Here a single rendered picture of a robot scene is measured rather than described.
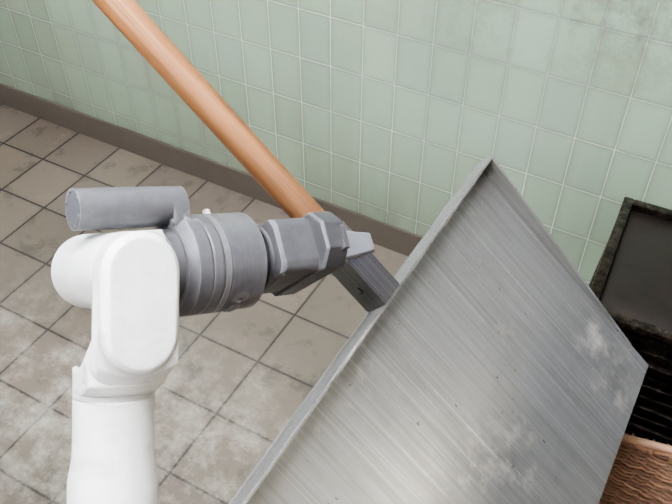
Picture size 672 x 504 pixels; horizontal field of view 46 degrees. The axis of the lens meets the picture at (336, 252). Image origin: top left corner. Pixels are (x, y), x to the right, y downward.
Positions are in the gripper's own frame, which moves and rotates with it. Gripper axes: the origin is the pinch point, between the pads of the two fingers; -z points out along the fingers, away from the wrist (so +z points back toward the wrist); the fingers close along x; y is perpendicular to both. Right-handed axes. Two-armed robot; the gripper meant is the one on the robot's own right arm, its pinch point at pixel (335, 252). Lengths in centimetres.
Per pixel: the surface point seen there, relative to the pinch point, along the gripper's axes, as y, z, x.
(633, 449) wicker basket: -30, -54, -12
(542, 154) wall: 38, -121, -57
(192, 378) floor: 8, -52, -139
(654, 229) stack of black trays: 1, -72, -8
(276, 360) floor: 7, -73, -129
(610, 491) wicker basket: -36, -58, -22
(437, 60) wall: 67, -100, -63
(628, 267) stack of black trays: -4, -62, -8
